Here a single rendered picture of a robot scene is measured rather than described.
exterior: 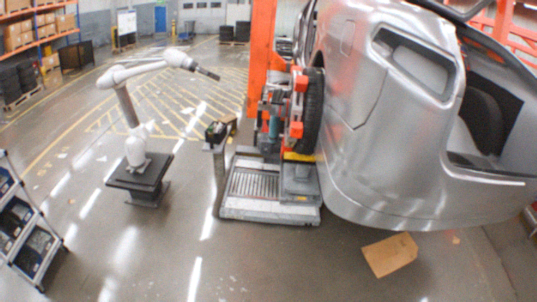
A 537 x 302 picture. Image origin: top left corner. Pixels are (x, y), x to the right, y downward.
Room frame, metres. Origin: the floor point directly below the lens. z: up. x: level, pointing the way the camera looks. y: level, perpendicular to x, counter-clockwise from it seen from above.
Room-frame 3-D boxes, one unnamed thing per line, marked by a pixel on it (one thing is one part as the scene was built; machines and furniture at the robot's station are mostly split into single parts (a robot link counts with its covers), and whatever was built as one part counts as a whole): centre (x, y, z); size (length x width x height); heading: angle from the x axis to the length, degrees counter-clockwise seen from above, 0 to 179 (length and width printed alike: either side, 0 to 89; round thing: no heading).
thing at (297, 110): (1.55, -0.15, 0.85); 0.54 x 0.07 x 0.54; 1
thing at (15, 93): (3.50, 7.40, 0.55); 1.40 x 0.80 x 1.09; 4
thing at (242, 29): (10.02, 2.00, 0.55); 1.40 x 0.80 x 1.09; 90
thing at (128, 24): (8.54, 6.44, 0.97); 1.50 x 0.50 x 1.95; 2
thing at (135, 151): (1.30, 1.10, 0.49); 0.18 x 0.16 x 0.22; 14
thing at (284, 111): (1.55, -0.07, 0.85); 0.21 x 0.14 x 0.14; 91
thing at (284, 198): (1.55, -0.32, 0.13); 0.50 x 0.36 x 0.10; 1
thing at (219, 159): (1.72, 0.47, 0.21); 0.10 x 0.10 x 0.42; 1
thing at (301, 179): (1.55, -0.32, 0.32); 0.40 x 0.30 x 0.28; 1
